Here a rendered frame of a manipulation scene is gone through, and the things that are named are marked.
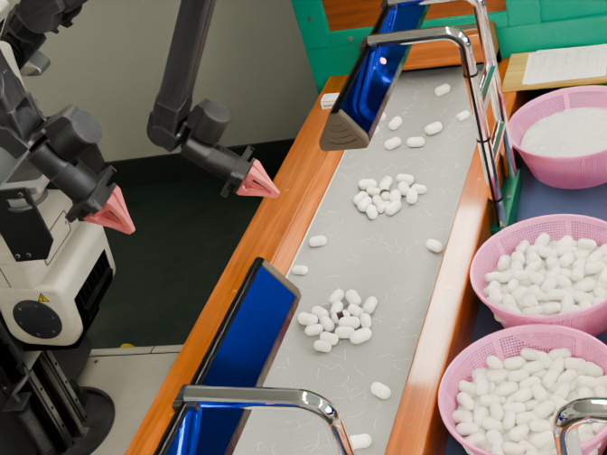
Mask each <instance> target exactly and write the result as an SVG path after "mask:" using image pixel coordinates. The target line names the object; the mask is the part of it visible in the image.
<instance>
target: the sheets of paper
mask: <svg viewBox="0 0 607 455"><path fill-rule="evenodd" d="M606 68H607V44H600V45H594V46H584V47H573V48H562V49H552V50H541V51H537V52H535V53H529V55H528V62H527V66H526V70H525V75H524V78H523V83H522V84H528V85H530V84H537V83H545V82H552V81H559V80H568V79H584V78H593V77H600V76H605V75H606Z"/></svg>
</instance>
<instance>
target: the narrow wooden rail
mask: <svg viewBox="0 0 607 455"><path fill-rule="evenodd" d="M509 59H510V58H507V59H502V60H501V62H500V67H499V75H500V85H501V87H502V85H503V81H504V79H505V75H506V71H507V68H508V65H509ZM530 94H531V89H530V90H519V91H509V92H502V95H503V99H504V104H505V109H506V114H507V119H508V123H509V120H510V119H511V118H512V116H513V115H514V114H515V113H516V112H517V111H518V110H519V109H520V108H521V107H523V106H524V105H525V104H526V103H527V102H528V101H529V98H530ZM486 117H487V122H488V128H489V132H490V136H492V133H493V129H494V126H495V120H494V115H493V111H492V106H491V101H489V104H488V107H487V110H486ZM496 169H497V174H498V178H499V183H500V189H501V186H502V183H503V179H504V175H505V172H504V168H503V162H502V158H501V153H500V151H499V154H498V158H497V161H496ZM488 197H489V196H488V192H487V187H486V182H485V178H484V173H483V169H482V164H481V157H480V152H479V147H478V143H477V144H476V146H475V150H474V153H473V157H472V161H471V165H470V168H469V170H468V174H467V177H466V181H465V183H464V186H463V190H462V195H461V198H460V201H459V205H458V208H457V210H456V214H455V217H454V220H453V225H452V229H451V232H450V235H449V238H448V241H447V244H446V248H445V250H444V256H443V259H442V262H441V265H440V268H439V272H438V275H437V277H436V281H435V284H434V289H433V292H432V296H431V299H430V302H429V305H428V308H427V312H426V315H425V320H424V323H423V326H422V329H421V332H420V336H419V339H418V341H417V345H416V350H415V354H414V356H413V360H412V363H411V366H410V369H409V372H408V375H407V379H406V384H405V387H404V390H403V394H402V396H401V399H400V403H399V406H398V409H397V414H396V418H395V421H394V423H393V427H392V430H391V433H390V436H389V439H388V445H387V447H386V451H385V454H384V455H444V452H445V448H446V444H447V441H448V437H449V433H450V432H449V431H448V429H447V428H446V426H445V424H444V421H443V419H442V416H441V414H440V410H439V405H438V392H439V387H440V384H441V381H442V378H443V376H444V373H445V371H446V369H447V368H448V367H449V366H450V364H451V363H452V362H453V360H454V359H455V358H456V357H457V356H458V355H459V354H460V353H461V352H462V351H463V350H465V349H466V348H468V347H469V346H470V345H471V342H472V335H473V332H474V328H475V324H476V320H477V316H478V312H479V308H480V305H481V300H480V298H479V297H478V296H477V294H476V293H475V291H474V290H473V288H472V282H471V277H470V271H471V265H472V260H473V258H474V257H475V255H476V253H477V252H478V250H479V249H480V248H481V246H482V245H483V244H484V243H485V242H486V241H487V240H488V239H490V238H491V232H490V230H491V226H492V222H493V217H492V213H491V208H490V202H489V200H488Z"/></svg>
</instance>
